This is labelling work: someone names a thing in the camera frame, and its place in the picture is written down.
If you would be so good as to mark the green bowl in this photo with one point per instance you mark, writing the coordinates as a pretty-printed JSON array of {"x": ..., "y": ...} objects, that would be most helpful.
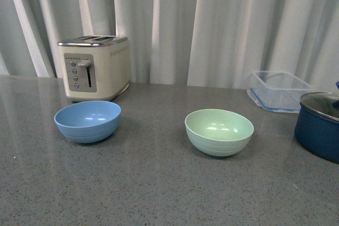
[{"x": 218, "y": 132}]

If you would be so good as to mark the glass pot lid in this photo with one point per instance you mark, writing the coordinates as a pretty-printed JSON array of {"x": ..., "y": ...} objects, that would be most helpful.
[{"x": 324, "y": 104}]

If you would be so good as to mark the white curtain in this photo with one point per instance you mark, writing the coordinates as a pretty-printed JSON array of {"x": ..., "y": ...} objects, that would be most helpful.
[{"x": 213, "y": 43}]

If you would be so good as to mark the clear plastic food container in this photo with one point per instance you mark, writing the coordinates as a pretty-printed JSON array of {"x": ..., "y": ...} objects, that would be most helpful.
[{"x": 276, "y": 91}]

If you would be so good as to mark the cream two-slot toaster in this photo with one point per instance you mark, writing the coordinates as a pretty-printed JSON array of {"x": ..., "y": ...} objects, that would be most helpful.
[{"x": 95, "y": 67}]

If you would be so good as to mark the blue bowl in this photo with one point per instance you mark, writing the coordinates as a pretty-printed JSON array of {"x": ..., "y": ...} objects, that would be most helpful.
[{"x": 88, "y": 122}]

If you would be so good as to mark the dark blue pot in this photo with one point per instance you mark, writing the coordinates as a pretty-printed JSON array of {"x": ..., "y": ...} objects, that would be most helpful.
[{"x": 317, "y": 134}]

